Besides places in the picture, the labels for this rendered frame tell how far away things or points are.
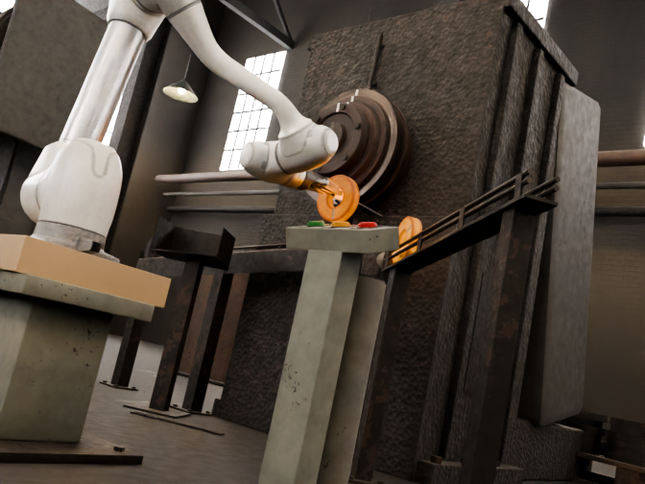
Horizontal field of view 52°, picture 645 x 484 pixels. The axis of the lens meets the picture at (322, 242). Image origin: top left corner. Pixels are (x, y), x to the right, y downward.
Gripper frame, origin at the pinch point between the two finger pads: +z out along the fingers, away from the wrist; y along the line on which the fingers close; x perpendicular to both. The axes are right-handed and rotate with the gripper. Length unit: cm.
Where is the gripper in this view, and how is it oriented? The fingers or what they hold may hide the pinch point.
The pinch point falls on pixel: (338, 193)
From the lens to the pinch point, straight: 215.9
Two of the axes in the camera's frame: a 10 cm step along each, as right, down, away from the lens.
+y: 7.4, 0.4, -6.7
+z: 6.5, 2.2, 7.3
